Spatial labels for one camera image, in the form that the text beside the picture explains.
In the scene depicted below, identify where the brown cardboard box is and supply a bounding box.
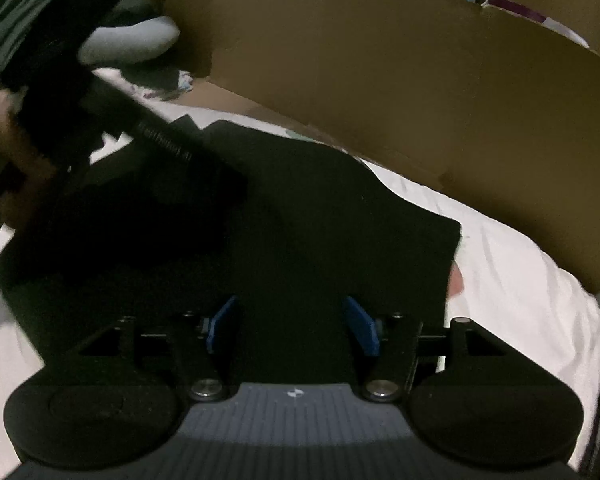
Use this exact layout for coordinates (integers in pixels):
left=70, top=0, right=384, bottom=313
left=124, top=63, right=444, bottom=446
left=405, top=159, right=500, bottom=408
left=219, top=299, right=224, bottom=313
left=145, top=0, right=600, bottom=296

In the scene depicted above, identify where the white bed sheet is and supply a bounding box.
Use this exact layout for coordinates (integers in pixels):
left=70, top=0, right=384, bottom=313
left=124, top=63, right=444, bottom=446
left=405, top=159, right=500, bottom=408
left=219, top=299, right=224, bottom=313
left=0, top=67, right=600, bottom=480

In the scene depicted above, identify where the purple and white pouch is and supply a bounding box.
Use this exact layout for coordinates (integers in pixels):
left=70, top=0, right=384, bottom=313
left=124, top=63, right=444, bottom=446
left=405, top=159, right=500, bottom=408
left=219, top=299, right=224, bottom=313
left=485, top=0, right=591, bottom=51

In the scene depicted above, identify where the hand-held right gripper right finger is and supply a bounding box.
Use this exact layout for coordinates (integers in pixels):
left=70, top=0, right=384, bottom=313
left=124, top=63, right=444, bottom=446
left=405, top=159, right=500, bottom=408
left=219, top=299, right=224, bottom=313
left=342, top=295, right=511, bottom=403

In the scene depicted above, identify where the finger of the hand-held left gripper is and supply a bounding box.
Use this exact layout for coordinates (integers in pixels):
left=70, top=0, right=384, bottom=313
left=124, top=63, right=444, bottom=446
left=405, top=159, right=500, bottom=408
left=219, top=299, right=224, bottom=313
left=195, top=145, right=253, bottom=208

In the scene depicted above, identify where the black garment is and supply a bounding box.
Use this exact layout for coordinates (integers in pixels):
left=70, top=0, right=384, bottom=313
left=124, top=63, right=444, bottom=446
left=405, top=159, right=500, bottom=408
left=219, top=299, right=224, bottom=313
left=0, top=115, right=463, bottom=386

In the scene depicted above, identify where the small colourful patterned cloth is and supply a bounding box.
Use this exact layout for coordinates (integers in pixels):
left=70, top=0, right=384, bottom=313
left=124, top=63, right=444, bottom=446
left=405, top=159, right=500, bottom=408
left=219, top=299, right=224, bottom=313
left=125, top=67, right=196, bottom=103

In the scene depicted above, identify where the grey neck pillow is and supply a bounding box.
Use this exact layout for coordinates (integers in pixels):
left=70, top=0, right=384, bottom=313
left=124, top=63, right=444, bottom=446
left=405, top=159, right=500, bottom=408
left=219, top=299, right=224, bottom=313
left=77, top=15, right=181, bottom=66

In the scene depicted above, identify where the pale green cloth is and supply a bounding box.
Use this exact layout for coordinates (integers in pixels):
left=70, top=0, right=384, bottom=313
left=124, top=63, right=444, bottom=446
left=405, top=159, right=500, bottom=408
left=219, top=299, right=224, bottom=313
left=0, top=0, right=156, bottom=86

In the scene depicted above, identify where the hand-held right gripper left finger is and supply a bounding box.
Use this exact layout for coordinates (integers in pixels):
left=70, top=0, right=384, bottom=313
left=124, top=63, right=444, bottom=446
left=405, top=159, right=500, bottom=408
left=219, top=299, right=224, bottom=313
left=72, top=295, right=241, bottom=403

